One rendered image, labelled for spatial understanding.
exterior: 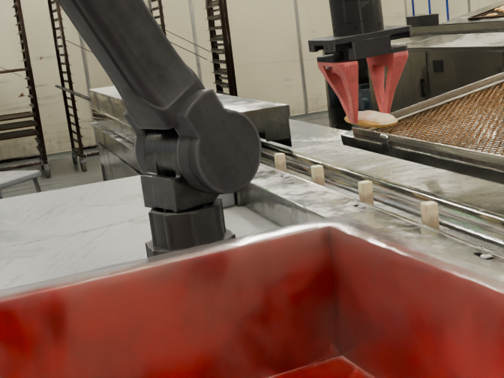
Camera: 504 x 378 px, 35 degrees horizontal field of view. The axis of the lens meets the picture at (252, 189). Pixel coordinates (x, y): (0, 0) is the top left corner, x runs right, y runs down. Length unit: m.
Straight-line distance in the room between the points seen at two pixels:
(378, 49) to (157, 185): 0.30
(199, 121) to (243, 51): 7.53
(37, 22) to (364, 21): 7.03
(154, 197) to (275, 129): 0.63
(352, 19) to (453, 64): 3.68
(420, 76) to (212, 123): 4.19
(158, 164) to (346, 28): 0.27
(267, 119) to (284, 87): 7.02
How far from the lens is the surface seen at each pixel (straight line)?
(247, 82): 8.25
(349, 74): 0.89
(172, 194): 0.73
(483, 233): 0.77
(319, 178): 1.05
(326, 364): 0.58
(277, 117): 1.37
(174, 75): 0.72
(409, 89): 5.01
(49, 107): 7.87
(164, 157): 0.75
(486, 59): 4.31
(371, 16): 0.90
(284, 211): 0.93
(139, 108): 0.73
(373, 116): 0.91
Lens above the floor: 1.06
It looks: 12 degrees down
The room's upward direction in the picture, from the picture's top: 7 degrees counter-clockwise
